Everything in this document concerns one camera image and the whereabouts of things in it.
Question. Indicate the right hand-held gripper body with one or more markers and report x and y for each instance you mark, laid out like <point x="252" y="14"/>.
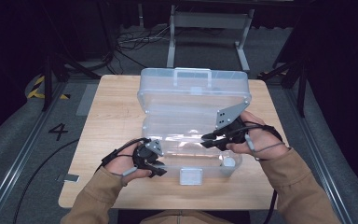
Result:
<point x="233" y="124"/>

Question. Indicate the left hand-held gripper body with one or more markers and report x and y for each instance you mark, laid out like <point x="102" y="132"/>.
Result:
<point x="144" y="154"/>

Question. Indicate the small white-capped bottle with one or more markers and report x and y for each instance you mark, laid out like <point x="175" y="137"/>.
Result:
<point x="229" y="162"/>

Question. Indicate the clear plastic storage box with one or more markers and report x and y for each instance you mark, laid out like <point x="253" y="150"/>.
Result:
<point x="183" y="109"/>

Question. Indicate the person's left hand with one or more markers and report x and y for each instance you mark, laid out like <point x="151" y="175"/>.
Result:
<point x="122" y="163"/>

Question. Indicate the person's right hand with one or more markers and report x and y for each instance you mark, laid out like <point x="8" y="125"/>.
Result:
<point x="265" y="141"/>

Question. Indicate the person's tan clothing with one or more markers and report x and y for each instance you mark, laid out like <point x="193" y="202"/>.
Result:
<point x="183" y="217"/>

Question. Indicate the black tripod stand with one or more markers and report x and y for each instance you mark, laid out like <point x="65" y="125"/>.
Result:
<point x="300" y="84"/>
<point x="48" y="77"/>

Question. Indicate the small metal floor plate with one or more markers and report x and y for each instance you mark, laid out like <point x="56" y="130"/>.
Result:
<point x="69" y="178"/>

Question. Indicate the grey floor plate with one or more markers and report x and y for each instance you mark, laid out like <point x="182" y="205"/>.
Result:
<point x="87" y="99"/>

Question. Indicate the grey metal stand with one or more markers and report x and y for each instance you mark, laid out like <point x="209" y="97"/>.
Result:
<point x="209" y="20"/>

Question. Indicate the yellow black floor tape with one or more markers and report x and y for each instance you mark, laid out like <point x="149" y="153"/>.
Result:
<point x="37" y="82"/>

